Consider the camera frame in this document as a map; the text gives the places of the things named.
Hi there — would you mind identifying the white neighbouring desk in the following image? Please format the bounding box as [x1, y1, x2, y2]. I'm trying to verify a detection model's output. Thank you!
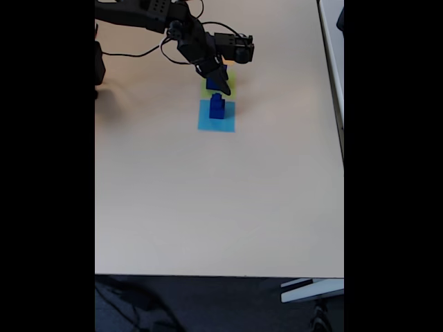
[317, 0, 345, 169]

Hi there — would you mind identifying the light blue paper square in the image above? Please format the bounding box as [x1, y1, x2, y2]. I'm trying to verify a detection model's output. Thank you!
[197, 99, 237, 133]

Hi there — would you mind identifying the large blue cube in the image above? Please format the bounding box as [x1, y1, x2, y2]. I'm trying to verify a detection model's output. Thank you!
[206, 64, 229, 90]

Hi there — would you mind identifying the medium blue cube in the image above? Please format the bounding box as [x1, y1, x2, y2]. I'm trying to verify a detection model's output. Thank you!
[208, 99, 226, 120]

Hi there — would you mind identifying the green paper square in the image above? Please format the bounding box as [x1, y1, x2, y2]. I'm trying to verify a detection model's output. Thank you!
[200, 70, 239, 99]

